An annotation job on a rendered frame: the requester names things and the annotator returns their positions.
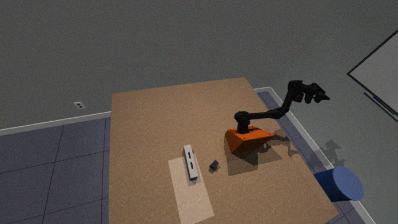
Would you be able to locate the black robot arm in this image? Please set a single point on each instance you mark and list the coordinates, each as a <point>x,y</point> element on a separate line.
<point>295,89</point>

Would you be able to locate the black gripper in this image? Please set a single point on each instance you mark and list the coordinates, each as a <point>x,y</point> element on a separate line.
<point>315,89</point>

